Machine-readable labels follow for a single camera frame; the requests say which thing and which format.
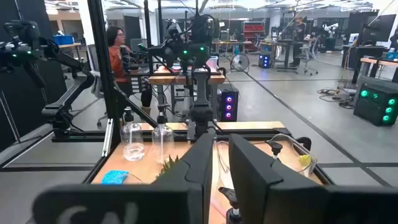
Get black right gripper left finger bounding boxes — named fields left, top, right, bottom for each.
left=32, top=129, right=218, bottom=224

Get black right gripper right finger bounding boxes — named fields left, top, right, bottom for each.
left=228, top=133, right=398, bottom=224

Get clear plastic bin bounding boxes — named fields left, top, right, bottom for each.
left=266, top=133, right=319, bottom=179
left=215, top=139, right=234, bottom=190

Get yellow-green dish brush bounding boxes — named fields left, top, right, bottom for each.
left=297, top=154, right=312, bottom=168

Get blue sponge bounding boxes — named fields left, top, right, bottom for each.
left=101, top=169, right=130, bottom=186

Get succulent plant in black pot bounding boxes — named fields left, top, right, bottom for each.
left=156, top=154, right=182, bottom=179

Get wooden top work table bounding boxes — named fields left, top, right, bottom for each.
left=148, top=65, right=226, bottom=122

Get black floor fan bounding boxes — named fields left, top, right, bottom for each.
left=229, top=53, right=251, bottom=73

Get computer tower blue lights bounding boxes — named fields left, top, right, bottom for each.
left=258, top=52, right=272, bottom=70

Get grey office chair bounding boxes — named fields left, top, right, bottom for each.
left=295, top=36, right=320, bottom=76

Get seated person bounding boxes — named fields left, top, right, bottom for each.
left=105, top=26, right=153, bottom=114

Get black standing desk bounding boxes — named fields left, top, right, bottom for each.
left=259, top=39, right=304, bottom=73

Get computer tower green fans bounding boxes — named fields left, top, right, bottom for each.
left=353, top=81, right=398, bottom=127

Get red shelf rack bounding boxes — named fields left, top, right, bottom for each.
left=242, top=21, right=266, bottom=50

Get standing person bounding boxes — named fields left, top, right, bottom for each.
left=289, top=16, right=308, bottom=68

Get wooden top desk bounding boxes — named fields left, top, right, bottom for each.
left=360, top=57, right=398, bottom=85

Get blue storage bin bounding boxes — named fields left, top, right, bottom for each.
left=52, top=34, right=75, bottom=46

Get black monitor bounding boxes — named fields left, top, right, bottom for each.
left=360, top=14, right=397, bottom=44

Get floor cables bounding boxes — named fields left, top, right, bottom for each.
left=317, top=79, right=357, bottom=110

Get black aluminium station frame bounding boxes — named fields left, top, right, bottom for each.
left=51, top=0, right=335, bottom=186

